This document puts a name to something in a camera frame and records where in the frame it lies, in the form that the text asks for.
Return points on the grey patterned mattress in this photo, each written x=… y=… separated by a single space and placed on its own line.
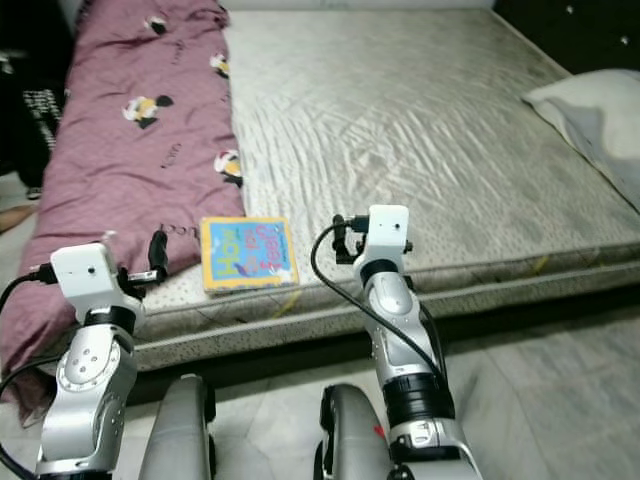
x=380 y=120

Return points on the purple cartoon print blanket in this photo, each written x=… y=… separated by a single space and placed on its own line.
x=140 y=170

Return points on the grey robot leg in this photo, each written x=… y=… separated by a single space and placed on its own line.
x=175 y=440
x=360 y=445

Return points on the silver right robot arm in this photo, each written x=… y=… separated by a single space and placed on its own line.
x=395 y=320

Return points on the black tufted headboard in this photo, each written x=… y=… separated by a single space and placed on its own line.
x=570 y=30

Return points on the grey robot right leg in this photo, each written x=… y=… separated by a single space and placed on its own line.
x=360 y=445

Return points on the white pillow green tree print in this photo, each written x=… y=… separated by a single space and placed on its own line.
x=590 y=110

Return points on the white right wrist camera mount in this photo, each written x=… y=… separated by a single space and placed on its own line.
x=388 y=230

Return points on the colourful children's book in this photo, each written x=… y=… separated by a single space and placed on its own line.
x=248 y=253

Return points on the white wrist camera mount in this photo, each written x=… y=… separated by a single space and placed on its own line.
x=388 y=230
x=85 y=275

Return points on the person's bare leg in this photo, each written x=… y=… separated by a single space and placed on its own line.
x=15 y=217

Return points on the grey robot left leg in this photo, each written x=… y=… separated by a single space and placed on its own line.
x=175 y=440

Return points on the black bag white lettering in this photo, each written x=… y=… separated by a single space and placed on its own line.
x=45 y=120

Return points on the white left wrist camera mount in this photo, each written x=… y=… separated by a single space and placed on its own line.
x=85 y=275

